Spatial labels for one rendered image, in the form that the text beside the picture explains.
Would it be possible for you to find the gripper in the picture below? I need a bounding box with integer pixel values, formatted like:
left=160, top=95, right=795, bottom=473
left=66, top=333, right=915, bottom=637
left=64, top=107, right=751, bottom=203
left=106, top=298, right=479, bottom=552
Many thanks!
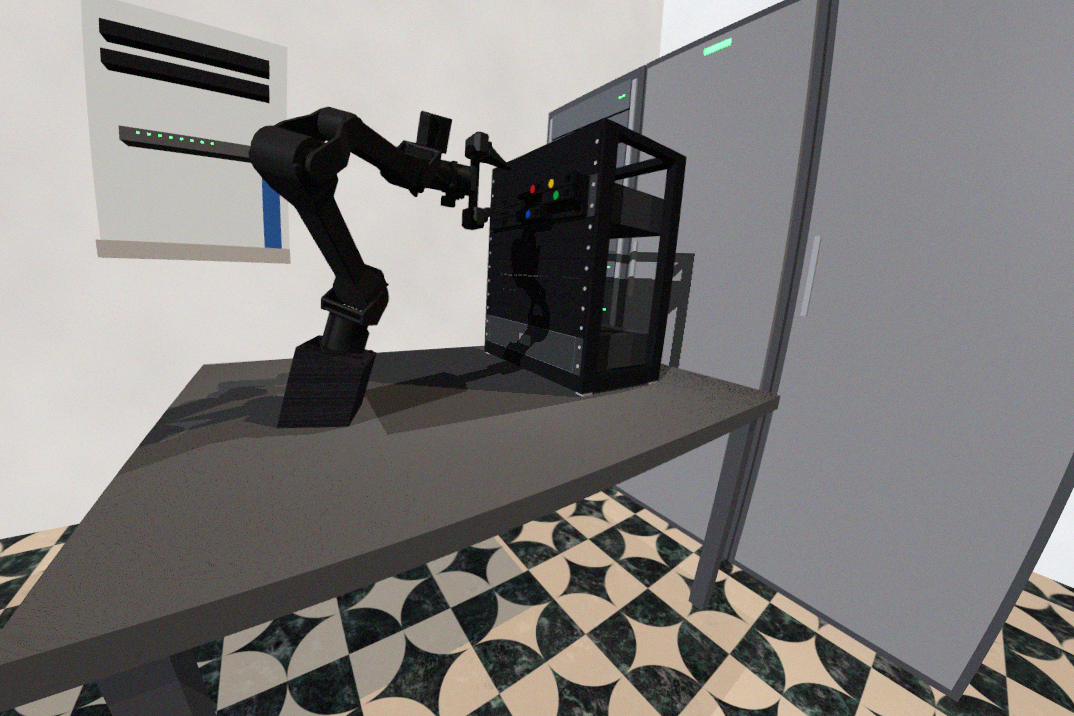
left=440, top=132, right=512, bottom=230

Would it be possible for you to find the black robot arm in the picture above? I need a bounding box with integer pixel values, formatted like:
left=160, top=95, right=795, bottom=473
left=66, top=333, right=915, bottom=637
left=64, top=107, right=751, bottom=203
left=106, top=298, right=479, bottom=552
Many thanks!
left=248, top=107, right=452, bottom=359

